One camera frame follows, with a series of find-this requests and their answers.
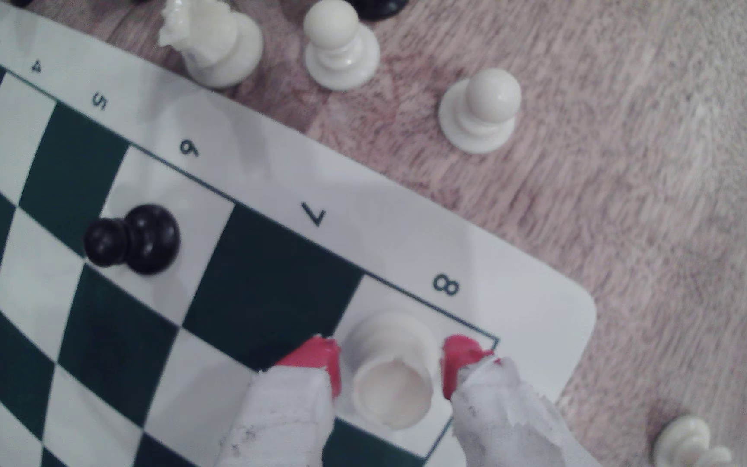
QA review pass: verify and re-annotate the white rook chess piece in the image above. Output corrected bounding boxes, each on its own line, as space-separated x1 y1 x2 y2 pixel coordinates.
341 309 442 431

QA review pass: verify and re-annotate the white knight chess piece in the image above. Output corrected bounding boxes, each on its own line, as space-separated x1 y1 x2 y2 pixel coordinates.
157 0 265 90

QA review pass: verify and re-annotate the white pawn chess piece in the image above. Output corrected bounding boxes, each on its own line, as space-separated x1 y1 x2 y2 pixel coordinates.
438 68 523 155
303 0 381 92

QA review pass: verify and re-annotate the black pawn chess piece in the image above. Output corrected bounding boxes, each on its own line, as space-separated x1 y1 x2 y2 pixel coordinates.
83 204 181 275

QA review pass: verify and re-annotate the green white chess board mat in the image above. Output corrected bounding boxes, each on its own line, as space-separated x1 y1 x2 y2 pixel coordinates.
0 0 598 467

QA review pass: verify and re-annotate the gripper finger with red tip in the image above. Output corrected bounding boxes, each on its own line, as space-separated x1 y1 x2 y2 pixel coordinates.
441 335 601 467
214 335 342 467

